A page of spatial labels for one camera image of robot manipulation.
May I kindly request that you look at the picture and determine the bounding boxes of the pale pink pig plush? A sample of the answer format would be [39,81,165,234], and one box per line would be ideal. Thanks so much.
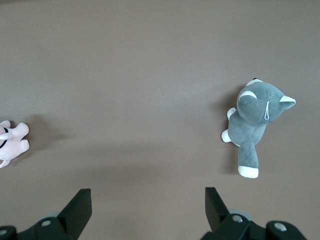
[0,120,30,169]

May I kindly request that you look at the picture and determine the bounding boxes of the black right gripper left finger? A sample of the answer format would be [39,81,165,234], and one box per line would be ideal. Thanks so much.
[14,188,93,240]

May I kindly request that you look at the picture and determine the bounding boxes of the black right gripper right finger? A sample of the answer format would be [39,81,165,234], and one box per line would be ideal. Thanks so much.
[201,186,307,240]

